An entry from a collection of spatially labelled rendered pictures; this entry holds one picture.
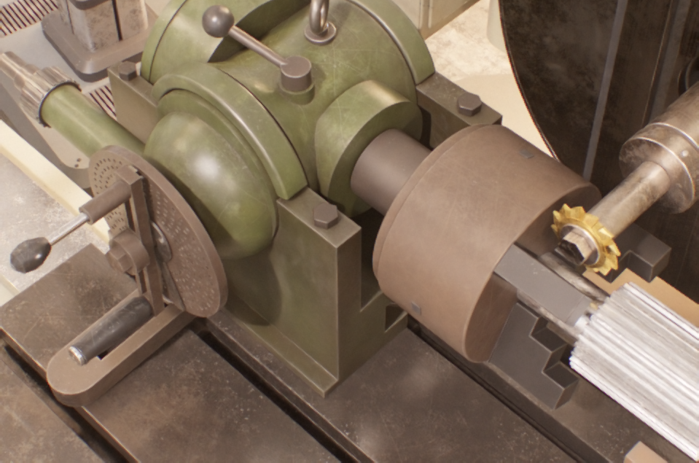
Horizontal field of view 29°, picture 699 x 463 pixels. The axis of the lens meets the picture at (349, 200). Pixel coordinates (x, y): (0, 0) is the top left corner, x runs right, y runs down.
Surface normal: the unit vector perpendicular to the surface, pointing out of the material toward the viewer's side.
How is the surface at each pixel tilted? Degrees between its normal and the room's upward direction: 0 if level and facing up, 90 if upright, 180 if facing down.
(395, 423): 0
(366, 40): 24
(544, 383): 65
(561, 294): 35
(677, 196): 90
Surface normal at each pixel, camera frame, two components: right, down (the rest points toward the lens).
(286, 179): 0.62, 0.15
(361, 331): 0.71, 0.54
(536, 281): -0.40, -0.22
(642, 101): -0.70, 0.54
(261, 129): 0.39, -0.25
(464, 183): -0.20, -0.46
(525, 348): -0.64, 0.22
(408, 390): 0.00, -0.65
